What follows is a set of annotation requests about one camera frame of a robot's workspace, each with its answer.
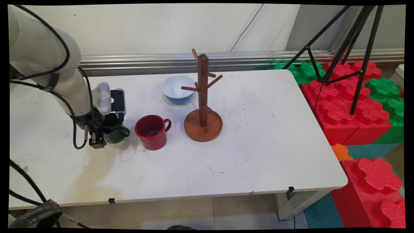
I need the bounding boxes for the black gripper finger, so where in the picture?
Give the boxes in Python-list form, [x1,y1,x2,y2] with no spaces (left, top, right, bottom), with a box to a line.
[88,129,107,150]

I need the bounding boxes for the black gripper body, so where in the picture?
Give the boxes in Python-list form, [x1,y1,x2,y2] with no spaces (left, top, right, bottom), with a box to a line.
[75,112,108,137]

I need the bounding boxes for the green enamel mug white lettering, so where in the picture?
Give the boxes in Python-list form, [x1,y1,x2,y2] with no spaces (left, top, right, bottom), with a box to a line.
[102,113,131,144]

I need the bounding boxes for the red enamel mug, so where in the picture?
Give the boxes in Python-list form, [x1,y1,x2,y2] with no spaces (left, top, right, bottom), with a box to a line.
[135,115,172,151]

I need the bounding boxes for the white bowl blue outside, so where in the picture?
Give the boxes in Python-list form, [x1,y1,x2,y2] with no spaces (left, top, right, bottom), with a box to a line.
[162,75,196,105]

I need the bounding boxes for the brown wooden mug tree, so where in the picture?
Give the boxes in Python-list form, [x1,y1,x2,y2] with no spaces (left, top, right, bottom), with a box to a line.
[181,49,223,143]

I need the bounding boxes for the white table leg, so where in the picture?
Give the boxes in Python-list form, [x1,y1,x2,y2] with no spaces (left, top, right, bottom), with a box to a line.
[276,189,332,222]

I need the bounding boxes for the green foam building block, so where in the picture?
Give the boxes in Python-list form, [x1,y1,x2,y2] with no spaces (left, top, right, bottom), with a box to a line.
[268,61,326,85]
[365,78,405,145]

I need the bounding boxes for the teal foam block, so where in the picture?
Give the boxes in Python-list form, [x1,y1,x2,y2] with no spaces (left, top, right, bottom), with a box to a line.
[343,143,402,160]
[303,192,344,229]

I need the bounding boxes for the large red foam block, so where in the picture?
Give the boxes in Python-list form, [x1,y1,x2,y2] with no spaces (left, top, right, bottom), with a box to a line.
[300,61,394,146]

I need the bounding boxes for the orange foam block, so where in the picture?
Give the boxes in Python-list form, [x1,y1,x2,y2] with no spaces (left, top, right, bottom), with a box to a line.
[331,144,354,162]

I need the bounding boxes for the white box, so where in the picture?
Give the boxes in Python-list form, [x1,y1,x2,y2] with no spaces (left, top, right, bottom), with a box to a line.
[389,64,405,90]

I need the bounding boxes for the black grey wrist camera box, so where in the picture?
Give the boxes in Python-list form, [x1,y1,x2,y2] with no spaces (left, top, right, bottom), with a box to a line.
[110,88,127,123]

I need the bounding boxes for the grey velcro cable strap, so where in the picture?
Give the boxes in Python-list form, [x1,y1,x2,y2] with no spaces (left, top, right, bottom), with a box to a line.
[45,72,61,93]

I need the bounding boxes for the grey taped cable bundle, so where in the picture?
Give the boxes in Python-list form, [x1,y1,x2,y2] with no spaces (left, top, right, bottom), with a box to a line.
[9,160,89,229]

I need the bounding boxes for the aluminium wall rail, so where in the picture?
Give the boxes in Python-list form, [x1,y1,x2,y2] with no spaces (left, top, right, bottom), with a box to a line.
[79,49,405,77]

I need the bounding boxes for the thin black tripod cable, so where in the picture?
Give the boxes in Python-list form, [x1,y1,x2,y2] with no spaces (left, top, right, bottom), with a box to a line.
[313,81,325,115]

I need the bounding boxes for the black camera tripod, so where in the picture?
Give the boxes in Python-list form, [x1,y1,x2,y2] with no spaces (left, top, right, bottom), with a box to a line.
[283,5,385,116]

